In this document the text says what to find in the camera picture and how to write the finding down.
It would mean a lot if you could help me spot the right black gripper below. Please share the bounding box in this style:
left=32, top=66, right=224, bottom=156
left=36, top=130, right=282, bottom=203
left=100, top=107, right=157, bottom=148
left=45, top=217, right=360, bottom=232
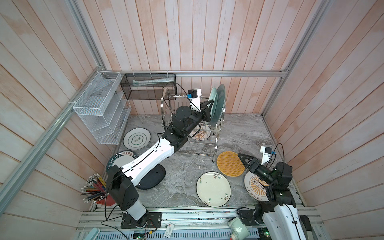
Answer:
left=238, top=153, right=275, bottom=187

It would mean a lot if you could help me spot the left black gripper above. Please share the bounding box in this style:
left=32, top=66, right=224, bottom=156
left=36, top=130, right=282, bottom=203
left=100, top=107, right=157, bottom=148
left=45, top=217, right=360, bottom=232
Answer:
left=182, top=98, right=213, bottom=135

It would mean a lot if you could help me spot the light teal flower plate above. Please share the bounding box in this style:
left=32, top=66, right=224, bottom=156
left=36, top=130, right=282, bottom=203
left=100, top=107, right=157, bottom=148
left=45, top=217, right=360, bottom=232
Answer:
left=208, top=86, right=219, bottom=119

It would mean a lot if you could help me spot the grey green plate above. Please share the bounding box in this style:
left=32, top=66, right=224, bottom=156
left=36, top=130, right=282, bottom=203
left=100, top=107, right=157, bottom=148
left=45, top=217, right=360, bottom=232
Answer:
left=209, top=84, right=226, bottom=128

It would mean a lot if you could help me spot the steel wire dish rack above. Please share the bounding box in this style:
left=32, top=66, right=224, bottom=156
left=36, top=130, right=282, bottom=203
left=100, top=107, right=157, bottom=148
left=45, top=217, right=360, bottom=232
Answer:
left=161, top=84, right=226, bottom=162

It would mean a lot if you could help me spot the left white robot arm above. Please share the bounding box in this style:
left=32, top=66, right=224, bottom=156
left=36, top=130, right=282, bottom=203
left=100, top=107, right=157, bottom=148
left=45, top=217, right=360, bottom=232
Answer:
left=107, top=100, right=214, bottom=227

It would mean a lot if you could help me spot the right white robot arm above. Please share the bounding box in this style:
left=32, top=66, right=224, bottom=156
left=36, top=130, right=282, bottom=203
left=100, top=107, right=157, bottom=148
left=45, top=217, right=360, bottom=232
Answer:
left=238, top=153, right=307, bottom=240

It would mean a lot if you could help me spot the orange sunburst plate under rack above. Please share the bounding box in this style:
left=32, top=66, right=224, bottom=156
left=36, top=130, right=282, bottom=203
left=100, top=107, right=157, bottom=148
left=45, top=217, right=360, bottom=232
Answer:
left=190, top=125, right=211, bottom=141

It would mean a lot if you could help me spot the yellow woven plate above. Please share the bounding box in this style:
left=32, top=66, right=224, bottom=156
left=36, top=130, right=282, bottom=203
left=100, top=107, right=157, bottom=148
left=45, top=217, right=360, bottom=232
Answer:
left=216, top=151, right=245, bottom=177

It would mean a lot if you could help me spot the orange sunburst plate right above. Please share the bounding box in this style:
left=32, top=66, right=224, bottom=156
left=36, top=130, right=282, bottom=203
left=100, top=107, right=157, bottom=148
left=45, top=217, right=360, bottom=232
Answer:
left=244, top=172, right=269, bottom=202

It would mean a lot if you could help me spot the cream floral plate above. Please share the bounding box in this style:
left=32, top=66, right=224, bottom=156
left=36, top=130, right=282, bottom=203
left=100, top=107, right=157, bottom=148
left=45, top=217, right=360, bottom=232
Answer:
left=196, top=172, right=232, bottom=208

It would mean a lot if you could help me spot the white green device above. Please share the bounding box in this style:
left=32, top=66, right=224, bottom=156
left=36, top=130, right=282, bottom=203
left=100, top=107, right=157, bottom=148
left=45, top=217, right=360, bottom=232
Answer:
left=228, top=217, right=250, bottom=240

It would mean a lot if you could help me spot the white plate black clover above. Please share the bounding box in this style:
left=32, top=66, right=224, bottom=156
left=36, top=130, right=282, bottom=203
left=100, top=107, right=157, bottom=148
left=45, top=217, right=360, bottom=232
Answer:
left=123, top=128, right=152, bottom=150

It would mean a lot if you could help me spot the dark navy plate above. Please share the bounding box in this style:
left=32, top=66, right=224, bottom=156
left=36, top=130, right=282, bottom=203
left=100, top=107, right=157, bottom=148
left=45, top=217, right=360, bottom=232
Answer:
left=136, top=164, right=166, bottom=190

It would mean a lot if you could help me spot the green rim lettered plate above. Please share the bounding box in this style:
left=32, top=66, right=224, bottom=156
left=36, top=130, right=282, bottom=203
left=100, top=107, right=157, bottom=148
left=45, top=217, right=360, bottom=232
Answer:
left=106, top=151, right=138, bottom=173

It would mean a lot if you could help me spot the red pencil holder cup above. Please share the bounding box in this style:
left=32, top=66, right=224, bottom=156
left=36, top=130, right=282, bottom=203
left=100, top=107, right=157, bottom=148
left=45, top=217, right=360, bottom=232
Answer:
left=81, top=174, right=116, bottom=207

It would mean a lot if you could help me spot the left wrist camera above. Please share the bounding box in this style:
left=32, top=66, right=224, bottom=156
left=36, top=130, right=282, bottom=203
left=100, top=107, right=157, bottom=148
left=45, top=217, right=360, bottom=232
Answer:
left=187, top=89, right=202, bottom=111

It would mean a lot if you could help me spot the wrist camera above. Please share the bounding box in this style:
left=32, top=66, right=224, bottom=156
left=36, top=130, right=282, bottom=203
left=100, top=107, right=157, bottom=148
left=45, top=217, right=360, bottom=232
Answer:
left=260, top=146, right=273, bottom=165
left=187, top=89, right=202, bottom=111

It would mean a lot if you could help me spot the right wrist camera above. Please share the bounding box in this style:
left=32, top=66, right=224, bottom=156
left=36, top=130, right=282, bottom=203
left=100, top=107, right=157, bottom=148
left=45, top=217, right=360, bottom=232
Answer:
left=260, top=146, right=273, bottom=165

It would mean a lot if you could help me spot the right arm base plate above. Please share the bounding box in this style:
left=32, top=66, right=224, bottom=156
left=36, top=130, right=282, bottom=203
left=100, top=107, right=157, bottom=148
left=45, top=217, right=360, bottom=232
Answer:
left=236, top=208, right=265, bottom=226

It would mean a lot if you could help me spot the black mesh wall basket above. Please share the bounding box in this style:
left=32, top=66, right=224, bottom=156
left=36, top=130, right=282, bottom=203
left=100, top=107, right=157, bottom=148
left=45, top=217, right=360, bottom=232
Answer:
left=120, top=73, right=178, bottom=101

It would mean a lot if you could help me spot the white wire wall shelf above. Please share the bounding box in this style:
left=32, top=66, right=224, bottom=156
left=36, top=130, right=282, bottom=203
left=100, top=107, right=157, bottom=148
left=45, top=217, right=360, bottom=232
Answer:
left=74, top=71, right=132, bottom=145

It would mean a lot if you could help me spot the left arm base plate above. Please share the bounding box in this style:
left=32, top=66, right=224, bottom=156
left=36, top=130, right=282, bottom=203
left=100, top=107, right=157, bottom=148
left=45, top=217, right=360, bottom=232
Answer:
left=121, top=212, right=162, bottom=229

